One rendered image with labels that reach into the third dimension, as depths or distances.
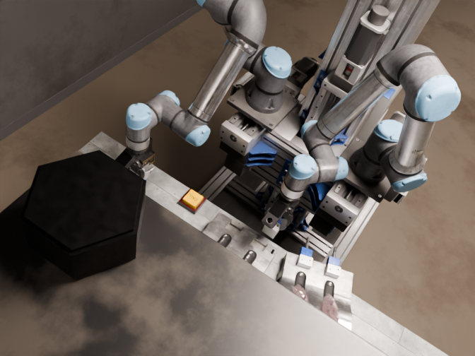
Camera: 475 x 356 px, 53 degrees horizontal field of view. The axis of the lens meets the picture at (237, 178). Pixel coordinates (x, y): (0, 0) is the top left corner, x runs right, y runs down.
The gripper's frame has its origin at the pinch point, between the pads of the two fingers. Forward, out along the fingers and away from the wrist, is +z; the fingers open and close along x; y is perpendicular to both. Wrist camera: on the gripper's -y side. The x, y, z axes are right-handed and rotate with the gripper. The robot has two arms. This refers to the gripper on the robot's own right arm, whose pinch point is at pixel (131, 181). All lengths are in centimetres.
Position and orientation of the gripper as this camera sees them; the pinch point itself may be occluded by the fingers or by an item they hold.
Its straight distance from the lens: 174.2
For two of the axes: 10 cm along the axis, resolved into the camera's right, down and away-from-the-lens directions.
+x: -7.6, -6.0, 2.5
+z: -1.9, 5.7, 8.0
